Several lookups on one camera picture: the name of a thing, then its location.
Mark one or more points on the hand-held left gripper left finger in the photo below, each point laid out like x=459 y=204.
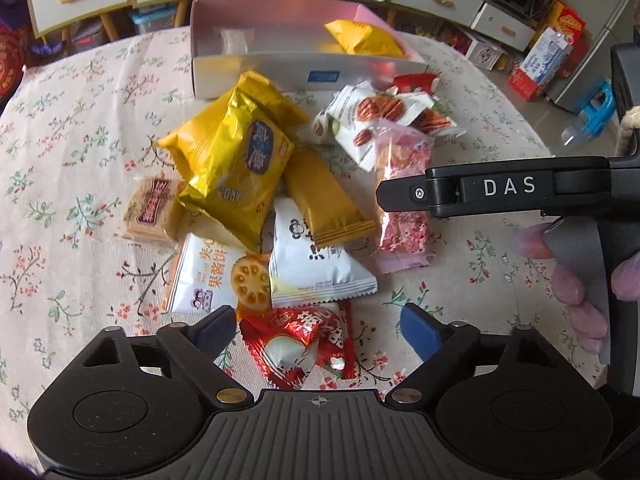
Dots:
x=220 y=324

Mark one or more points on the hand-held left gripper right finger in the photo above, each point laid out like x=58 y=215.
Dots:
x=420 y=332

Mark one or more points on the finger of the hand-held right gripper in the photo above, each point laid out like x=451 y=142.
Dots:
x=400 y=195

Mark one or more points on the clear pink nougat packet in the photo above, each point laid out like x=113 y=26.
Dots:
x=402 y=230

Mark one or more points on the white orange biscuit packet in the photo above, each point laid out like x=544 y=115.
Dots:
x=210 y=275

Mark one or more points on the red foil snack packet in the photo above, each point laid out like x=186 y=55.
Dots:
x=412 y=82
x=290 y=345

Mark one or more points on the mustard striped snack packet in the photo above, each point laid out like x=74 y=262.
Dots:
x=325 y=200

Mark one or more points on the white pecan snack packet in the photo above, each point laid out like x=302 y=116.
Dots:
x=442 y=122
x=370 y=115

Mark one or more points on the white monkey print biscuit packet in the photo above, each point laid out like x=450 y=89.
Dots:
x=310 y=255

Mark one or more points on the yellow snack packet blue label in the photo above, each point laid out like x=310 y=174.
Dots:
x=225 y=135

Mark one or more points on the pink cardboard box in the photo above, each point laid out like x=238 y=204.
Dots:
x=260 y=67

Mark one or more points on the person's right hand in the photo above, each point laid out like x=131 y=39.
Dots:
x=567 y=285

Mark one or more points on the blue plastic stool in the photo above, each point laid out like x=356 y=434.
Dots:
x=595 y=107

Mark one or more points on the white foil snack packet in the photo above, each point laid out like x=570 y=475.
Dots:
x=322 y=127

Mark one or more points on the blue white carton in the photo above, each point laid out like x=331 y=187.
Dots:
x=547 y=55

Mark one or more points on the clear wafer packet red label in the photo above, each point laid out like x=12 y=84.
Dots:
x=150 y=210

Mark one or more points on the white refrigerator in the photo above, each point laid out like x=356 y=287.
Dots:
x=600 y=35

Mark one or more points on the white square box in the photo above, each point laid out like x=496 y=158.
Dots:
x=487 y=55

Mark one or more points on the plain yellow snack packet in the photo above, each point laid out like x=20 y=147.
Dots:
x=362 y=37

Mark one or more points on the orange red box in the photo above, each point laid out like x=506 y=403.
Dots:
x=567 y=20

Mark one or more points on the low wooden cabinet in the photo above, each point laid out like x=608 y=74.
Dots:
x=484 y=7

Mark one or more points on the small clear plastic packet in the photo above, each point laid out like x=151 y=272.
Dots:
x=235 y=41

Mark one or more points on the clear plastic storage bin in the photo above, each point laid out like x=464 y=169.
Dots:
x=147 y=22

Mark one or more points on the red gold patterned bag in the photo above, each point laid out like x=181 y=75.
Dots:
x=10 y=60

